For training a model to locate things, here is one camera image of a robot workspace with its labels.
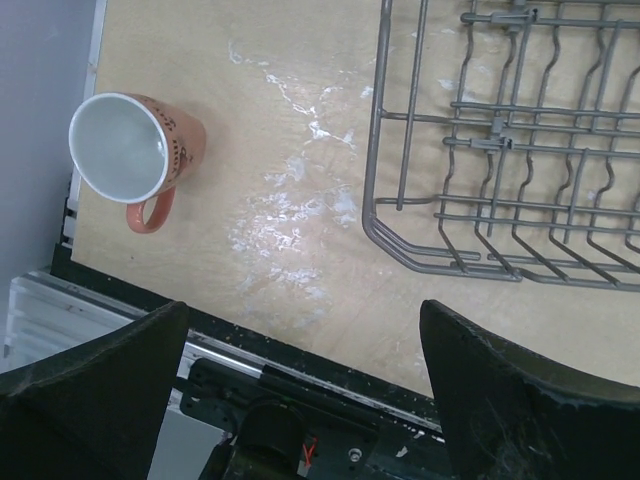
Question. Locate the salmon pink mug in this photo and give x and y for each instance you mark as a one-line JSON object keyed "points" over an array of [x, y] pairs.
{"points": [[133, 149]]}

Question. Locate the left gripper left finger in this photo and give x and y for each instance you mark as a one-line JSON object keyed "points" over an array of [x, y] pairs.
{"points": [[93, 411]]}

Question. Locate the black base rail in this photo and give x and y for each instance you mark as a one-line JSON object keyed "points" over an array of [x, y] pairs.
{"points": [[358, 426]]}

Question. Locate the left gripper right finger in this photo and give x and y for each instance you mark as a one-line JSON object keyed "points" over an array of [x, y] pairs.
{"points": [[507, 412]]}

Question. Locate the grey wire dish rack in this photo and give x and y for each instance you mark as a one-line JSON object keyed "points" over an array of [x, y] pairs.
{"points": [[489, 236]]}

